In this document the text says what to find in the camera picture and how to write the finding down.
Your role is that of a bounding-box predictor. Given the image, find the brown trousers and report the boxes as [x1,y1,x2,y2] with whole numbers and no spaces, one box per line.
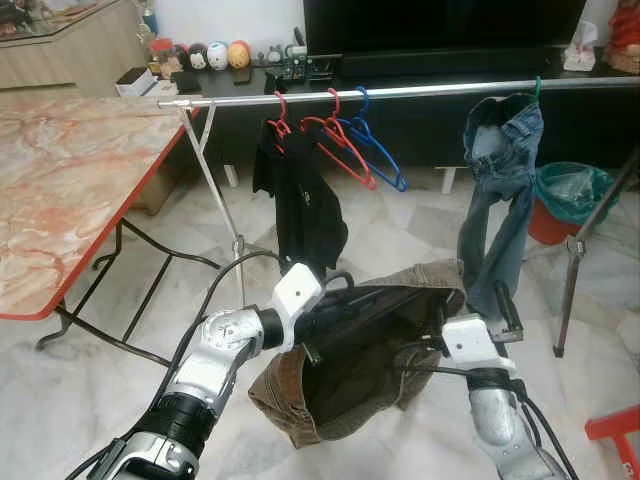
[248,262,467,448]

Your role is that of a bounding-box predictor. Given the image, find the empty red hanger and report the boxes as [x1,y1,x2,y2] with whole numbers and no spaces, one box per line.
[299,88,379,191]

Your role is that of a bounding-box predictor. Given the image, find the blue hanger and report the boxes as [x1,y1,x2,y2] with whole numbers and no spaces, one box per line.
[338,85,409,193]

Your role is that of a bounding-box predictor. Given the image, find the red hanger carrying shirt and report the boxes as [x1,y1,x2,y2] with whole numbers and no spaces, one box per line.
[265,90,293,141]

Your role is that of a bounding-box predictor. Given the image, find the red waste bin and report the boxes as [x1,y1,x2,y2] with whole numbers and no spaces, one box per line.
[527,195,581,247]

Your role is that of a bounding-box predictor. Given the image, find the black t-shirt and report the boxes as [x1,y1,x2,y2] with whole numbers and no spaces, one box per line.
[252,118,350,283]

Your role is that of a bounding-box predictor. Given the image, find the blue jeans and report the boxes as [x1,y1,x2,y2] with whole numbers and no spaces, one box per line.
[457,94,547,323]

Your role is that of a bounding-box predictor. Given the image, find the red plastic stool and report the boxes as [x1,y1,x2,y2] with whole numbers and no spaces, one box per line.
[585,404,640,480]

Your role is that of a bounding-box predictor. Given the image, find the green plastic bin bag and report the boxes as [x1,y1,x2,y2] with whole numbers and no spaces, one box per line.
[533,161,619,226]

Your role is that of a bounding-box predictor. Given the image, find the black television cabinet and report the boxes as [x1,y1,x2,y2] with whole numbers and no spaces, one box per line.
[165,58,640,196]

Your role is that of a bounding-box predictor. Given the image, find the silver metal clothes rack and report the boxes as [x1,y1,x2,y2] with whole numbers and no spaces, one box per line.
[157,75,640,358]

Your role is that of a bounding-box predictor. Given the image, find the green desk gadget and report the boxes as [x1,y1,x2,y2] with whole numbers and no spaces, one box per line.
[278,42,333,83]

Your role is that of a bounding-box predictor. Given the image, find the white tissue box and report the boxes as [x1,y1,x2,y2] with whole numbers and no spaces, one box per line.
[563,20,599,72]

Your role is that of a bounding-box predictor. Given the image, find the white egg figure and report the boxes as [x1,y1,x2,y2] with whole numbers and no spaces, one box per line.
[207,41,230,71]

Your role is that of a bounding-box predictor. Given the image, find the black egg figure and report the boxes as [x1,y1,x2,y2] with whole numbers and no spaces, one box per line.
[187,43,209,71]

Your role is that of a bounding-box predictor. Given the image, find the black television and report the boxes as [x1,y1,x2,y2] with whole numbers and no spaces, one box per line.
[303,0,588,59]

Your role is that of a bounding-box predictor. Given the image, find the small white box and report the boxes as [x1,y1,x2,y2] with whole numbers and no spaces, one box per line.
[115,66,160,98]

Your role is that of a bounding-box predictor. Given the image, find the jar with red lid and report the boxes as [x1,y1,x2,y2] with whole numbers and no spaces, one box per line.
[150,37,177,80]

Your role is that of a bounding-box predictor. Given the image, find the red figurine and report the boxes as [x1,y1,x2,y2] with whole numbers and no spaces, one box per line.
[606,0,640,74]

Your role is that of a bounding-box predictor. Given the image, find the light wood cabinet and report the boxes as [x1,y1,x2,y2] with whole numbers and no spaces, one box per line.
[0,0,151,98]

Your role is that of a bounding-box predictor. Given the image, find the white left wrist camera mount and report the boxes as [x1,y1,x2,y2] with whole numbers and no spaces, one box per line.
[272,263,327,353]

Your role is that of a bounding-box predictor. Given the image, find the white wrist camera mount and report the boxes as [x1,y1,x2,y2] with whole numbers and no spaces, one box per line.
[272,263,327,353]
[441,314,519,377]

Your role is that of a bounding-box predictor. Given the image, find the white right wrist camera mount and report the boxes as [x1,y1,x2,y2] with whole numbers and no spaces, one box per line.
[441,314,519,377]

